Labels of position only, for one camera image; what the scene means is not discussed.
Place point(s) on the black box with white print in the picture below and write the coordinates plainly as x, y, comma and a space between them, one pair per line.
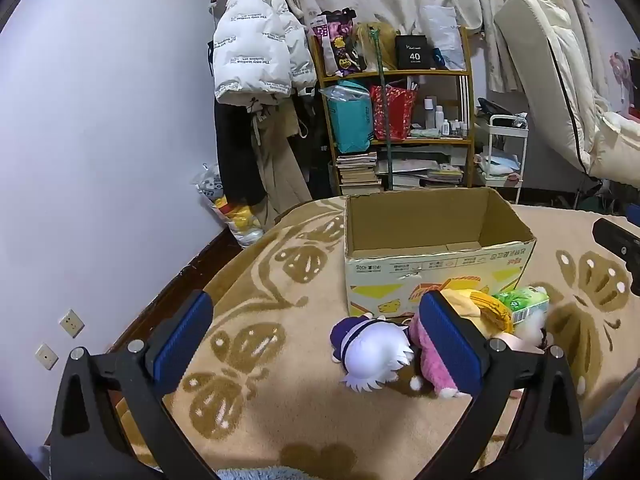
415, 52

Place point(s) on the dark hanging clothes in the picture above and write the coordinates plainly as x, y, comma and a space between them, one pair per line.
312, 150

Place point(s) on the black hanging coat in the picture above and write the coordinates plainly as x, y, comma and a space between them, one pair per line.
235, 160

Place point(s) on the group of small bottles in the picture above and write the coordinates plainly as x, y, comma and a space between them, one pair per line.
442, 122

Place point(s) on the white plastic bag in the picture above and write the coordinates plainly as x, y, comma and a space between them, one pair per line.
445, 35

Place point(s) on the blonde wig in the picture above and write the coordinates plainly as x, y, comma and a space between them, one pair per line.
362, 40

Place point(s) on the beige patterned blanket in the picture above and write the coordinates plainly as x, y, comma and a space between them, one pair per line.
300, 410

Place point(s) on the teal bag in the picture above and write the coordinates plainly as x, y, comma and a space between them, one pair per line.
350, 125

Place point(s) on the yellow dog plush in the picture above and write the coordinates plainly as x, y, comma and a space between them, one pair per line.
492, 315

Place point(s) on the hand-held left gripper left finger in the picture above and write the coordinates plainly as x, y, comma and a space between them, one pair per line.
185, 340

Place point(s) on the beige hanging trousers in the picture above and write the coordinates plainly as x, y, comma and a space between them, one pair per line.
280, 175

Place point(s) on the yellow wooden shelf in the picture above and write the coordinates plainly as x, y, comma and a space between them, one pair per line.
400, 74

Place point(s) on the printed cardboard box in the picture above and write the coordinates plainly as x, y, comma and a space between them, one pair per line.
400, 270

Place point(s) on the green tissue pack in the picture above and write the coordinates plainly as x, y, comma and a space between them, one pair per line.
525, 302

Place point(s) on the red bag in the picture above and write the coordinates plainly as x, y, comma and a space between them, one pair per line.
395, 115

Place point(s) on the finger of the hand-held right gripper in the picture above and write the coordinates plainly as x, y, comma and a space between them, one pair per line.
617, 242

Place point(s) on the white-haired plush doll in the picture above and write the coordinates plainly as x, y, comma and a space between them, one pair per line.
375, 355

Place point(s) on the pink plush toy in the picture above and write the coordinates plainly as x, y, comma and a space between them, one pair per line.
430, 370

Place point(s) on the clear bag of toys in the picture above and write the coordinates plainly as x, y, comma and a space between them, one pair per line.
235, 215

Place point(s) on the green pole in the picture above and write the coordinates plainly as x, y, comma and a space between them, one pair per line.
382, 110

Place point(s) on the cream mattress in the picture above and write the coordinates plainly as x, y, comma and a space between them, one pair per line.
550, 60

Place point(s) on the white puffer jacket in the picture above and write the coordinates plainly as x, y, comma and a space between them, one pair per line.
250, 35

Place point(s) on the white wall socket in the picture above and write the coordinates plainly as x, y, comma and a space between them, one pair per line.
71, 323
47, 357

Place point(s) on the pile of books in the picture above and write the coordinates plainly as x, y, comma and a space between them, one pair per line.
357, 175

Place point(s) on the patterned purple bag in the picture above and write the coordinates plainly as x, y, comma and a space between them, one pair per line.
342, 45

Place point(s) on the white trolley cart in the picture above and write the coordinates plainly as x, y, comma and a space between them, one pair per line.
505, 121

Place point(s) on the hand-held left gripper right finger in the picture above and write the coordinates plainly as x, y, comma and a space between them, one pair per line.
450, 340

